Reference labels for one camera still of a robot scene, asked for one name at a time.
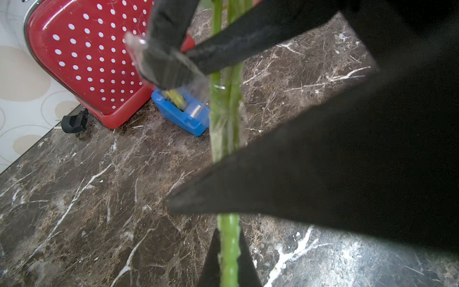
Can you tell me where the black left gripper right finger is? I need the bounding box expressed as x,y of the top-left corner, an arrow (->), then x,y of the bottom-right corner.
238,231 -> 262,287

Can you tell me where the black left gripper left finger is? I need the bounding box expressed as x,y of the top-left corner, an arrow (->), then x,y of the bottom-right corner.
196,229 -> 221,287

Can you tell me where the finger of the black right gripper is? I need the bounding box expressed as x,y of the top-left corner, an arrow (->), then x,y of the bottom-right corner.
168,1 -> 459,251
138,1 -> 199,90

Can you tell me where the clear tape strip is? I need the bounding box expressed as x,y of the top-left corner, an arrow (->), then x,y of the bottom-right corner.
124,32 -> 210,105

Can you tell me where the yellow-green tape roll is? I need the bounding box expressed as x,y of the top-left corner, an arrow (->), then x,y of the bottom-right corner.
163,90 -> 187,111

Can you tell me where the blue tape dispenser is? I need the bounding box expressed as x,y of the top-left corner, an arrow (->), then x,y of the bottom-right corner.
151,88 -> 210,136

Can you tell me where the red polka dot toaster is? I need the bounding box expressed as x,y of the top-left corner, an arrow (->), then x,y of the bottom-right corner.
23,0 -> 196,129

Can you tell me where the black toaster plug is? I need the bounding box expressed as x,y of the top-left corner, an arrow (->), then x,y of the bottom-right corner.
61,109 -> 89,133

